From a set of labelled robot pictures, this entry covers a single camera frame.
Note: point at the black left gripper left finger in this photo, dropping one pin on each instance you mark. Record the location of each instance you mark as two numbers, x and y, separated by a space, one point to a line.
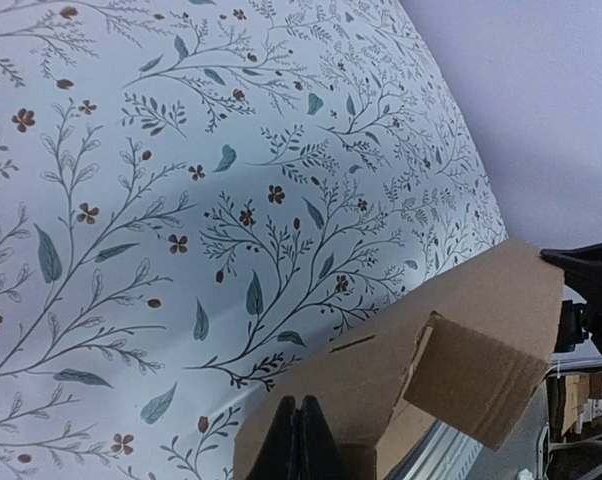
278 456

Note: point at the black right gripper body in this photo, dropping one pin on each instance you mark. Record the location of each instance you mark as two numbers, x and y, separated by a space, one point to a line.
581 321

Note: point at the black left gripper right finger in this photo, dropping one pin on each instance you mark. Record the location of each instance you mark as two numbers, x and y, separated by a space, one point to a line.
319 454

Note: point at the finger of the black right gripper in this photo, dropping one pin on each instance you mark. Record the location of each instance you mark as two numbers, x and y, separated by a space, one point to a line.
580 266

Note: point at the brown cardboard box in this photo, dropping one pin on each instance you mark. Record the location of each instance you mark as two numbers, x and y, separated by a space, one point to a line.
468 347

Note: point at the floral patterned table mat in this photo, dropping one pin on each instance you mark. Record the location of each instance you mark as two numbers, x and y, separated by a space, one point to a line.
194 195

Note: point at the aluminium front rail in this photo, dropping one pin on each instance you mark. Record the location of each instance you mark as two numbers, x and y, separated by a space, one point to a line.
559 436

